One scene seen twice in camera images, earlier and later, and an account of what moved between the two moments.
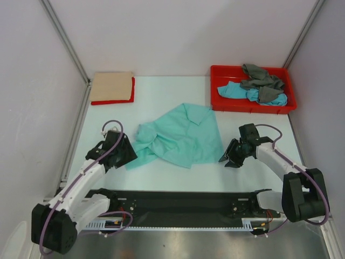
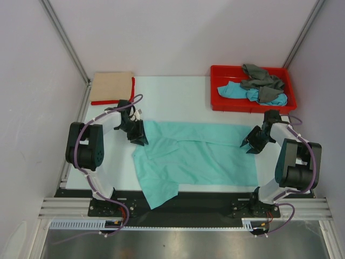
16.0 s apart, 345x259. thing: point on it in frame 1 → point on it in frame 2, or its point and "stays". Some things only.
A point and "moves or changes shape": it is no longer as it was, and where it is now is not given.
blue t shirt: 234,90 stays
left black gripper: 130,154 → 140,134
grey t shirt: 270,87 stays
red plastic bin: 221,74 stays
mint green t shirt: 187,136 moves or changes shape
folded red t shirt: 114,102 stays
